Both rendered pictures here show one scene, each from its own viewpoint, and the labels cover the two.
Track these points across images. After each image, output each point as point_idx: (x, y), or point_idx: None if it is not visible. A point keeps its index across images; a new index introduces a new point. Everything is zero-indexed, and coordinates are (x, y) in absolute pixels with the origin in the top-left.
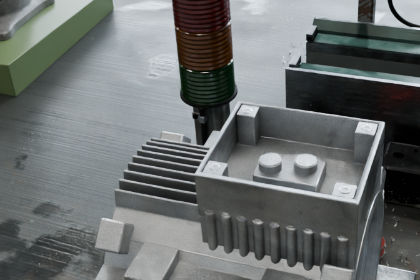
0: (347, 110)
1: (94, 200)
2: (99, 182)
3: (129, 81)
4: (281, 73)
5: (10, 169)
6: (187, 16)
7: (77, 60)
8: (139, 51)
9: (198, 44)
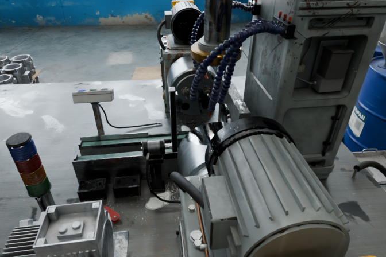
0: (97, 170)
1: (0, 235)
2: (1, 226)
3: (8, 175)
4: (73, 156)
5: None
6: (23, 168)
7: None
8: (11, 160)
9: (30, 176)
